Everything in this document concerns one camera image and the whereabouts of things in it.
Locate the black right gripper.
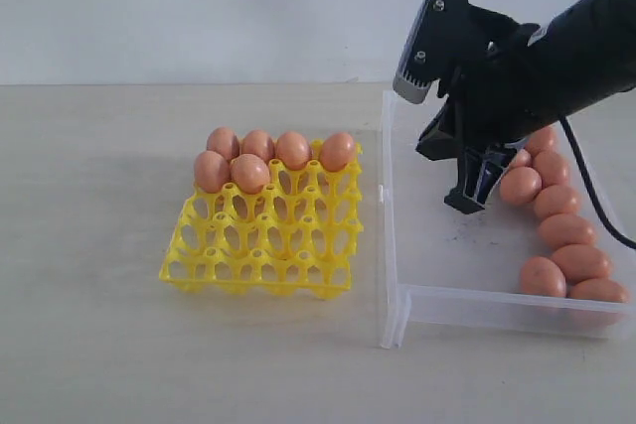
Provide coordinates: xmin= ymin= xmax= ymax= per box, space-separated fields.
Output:
xmin=415 ymin=3 xmax=537 ymax=214

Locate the brown egg back row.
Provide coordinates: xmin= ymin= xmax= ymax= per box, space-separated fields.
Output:
xmin=525 ymin=126 xmax=557 ymax=157

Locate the brown egg packed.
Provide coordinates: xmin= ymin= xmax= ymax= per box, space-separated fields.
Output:
xmin=240 ymin=129 xmax=275 ymax=164
xmin=319 ymin=132 xmax=357 ymax=172
xmin=206 ymin=126 xmax=240 ymax=161
xmin=275 ymin=131 xmax=312 ymax=171

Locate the yellow plastic egg tray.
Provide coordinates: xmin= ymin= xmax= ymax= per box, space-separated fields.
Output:
xmin=159 ymin=140 xmax=364 ymax=299

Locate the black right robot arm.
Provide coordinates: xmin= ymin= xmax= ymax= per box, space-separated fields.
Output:
xmin=409 ymin=0 xmax=635 ymax=214

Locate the brown egg under gripper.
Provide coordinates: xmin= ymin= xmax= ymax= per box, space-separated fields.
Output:
xmin=499 ymin=167 xmax=542 ymax=206

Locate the brown egg second row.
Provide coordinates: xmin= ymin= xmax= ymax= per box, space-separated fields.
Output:
xmin=551 ymin=244 xmax=613 ymax=283

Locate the black camera cable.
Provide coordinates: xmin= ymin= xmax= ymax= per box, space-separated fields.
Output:
xmin=559 ymin=115 xmax=636 ymax=249

